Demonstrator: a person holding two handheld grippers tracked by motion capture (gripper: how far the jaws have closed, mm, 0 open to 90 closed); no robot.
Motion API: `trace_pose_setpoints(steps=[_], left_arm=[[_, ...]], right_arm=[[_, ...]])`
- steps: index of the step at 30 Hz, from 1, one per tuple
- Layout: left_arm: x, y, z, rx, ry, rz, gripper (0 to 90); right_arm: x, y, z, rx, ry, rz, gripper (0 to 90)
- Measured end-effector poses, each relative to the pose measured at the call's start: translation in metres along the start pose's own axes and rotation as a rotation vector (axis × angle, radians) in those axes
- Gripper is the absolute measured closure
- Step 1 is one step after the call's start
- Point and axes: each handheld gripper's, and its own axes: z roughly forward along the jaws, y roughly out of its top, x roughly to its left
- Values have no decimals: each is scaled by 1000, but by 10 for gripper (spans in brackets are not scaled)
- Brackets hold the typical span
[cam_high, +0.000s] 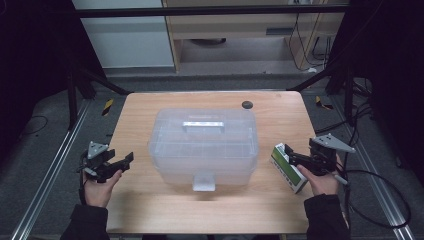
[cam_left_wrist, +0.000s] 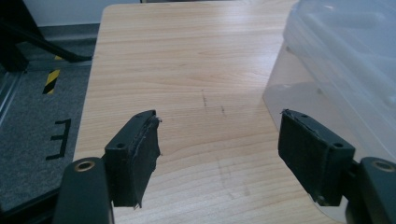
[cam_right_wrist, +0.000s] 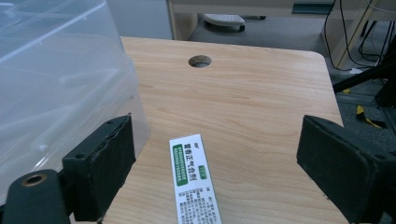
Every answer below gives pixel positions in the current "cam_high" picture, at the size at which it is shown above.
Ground green and white carton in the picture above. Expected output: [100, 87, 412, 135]
[269, 143, 310, 195]

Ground wooden cabinet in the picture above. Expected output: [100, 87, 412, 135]
[162, 0, 349, 75]

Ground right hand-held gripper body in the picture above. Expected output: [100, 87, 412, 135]
[309, 133, 356, 177]

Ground black curtain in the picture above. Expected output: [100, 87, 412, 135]
[0, 0, 108, 163]
[324, 0, 424, 188]

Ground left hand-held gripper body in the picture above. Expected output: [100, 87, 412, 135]
[78, 141, 113, 184]

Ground person's right hand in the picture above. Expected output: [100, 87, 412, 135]
[296, 154, 345, 197]

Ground hanging black cables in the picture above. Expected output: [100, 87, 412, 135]
[287, 12, 334, 72]

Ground clear plastic storage box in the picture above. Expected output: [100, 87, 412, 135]
[148, 146, 259, 193]
[147, 107, 260, 165]

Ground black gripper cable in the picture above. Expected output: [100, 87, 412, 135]
[334, 169, 412, 230]
[77, 171, 88, 205]

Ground person's left hand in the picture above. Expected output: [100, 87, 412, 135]
[83, 169, 124, 208]

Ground black metal stand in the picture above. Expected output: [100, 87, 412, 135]
[286, 59, 356, 128]
[65, 61, 132, 132]

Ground aluminium floor rail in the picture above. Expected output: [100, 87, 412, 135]
[331, 94, 416, 240]
[10, 99, 92, 240]

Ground black frame bar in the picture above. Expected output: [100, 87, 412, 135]
[74, 4, 350, 19]

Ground black floor cables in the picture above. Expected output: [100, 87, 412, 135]
[314, 78, 376, 135]

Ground black floor cable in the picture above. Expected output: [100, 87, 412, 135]
[19, 114, 50, 137]

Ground white cabinet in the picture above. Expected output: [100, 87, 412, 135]
[71, 0, 176, 70]

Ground black and yellow tape strip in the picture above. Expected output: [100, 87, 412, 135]
[314, 95, 334, 111]
[101, 97, 115, 117]

